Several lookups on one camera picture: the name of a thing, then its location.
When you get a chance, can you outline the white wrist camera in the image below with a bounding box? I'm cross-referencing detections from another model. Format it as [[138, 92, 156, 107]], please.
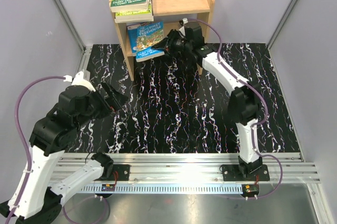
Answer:
[[63, 71, 96, 91], [179, 18, 189, 36]]

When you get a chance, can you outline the blue 26-Storey Treehouse book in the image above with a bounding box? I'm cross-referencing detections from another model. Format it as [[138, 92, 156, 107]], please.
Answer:
[[135, 22, 164, 63]]

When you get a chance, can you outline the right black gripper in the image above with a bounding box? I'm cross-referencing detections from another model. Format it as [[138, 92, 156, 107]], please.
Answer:
[[151, 30, 192, 59]]

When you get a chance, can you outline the aluminium mounting rail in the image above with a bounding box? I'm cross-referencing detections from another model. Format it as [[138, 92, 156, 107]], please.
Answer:
[[47, 152, 321, 184]]

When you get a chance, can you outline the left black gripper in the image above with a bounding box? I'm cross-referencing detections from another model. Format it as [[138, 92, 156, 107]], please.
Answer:
[[74, 79, 129, 130]]

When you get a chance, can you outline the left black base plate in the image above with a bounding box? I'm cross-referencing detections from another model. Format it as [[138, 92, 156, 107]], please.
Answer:
[[102, 164, 131, 181]]

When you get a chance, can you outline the lime green 65-Storey Treehouse book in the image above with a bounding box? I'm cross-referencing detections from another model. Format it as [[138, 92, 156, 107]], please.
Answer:
[[114, 0, 154, 23]]

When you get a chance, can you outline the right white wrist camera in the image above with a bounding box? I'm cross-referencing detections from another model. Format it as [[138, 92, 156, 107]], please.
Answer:
[[179, 18, 189, 36]]

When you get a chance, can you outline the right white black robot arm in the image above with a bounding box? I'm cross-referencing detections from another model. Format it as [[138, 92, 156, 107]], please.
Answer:
[[151, 18, 266, 180]]

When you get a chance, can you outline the black marble pattern mat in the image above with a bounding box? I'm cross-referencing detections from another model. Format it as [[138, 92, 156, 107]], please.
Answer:
[[68, 43, 300, 154]]

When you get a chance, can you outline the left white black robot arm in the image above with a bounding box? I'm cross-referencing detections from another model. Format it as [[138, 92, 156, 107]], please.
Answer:
[[1, 82, 128, 223]]

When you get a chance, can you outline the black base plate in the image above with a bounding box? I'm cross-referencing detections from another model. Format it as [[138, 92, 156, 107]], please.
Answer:
[[220, 164, 270, 182], [102, 164, 131, 181]]

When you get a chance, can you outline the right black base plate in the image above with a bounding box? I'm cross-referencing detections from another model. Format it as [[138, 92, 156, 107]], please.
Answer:
[[220, 164, 270, 182]]

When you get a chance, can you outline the purple cable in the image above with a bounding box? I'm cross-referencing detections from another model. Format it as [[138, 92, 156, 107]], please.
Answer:
[[184, 18, 284, 200], [4, 75, 110, 224]]

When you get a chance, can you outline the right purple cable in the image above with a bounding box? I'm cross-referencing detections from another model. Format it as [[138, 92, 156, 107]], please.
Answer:
[[184, 18, 284, 200]]

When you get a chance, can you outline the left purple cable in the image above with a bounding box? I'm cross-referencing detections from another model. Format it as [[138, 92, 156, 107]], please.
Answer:
[[4, 75, 110, 224]]

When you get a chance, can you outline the blue back-cover book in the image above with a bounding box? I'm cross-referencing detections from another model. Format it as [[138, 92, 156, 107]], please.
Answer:
[[127, 23, 141, 56]]

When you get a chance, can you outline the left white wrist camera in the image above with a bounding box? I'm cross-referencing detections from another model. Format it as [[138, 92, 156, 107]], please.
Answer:
[[63, 71, 96, 91]]

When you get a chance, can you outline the white slotted cable duct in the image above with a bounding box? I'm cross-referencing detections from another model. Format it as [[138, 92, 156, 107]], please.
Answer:
[[78, 184, 243, 195]]

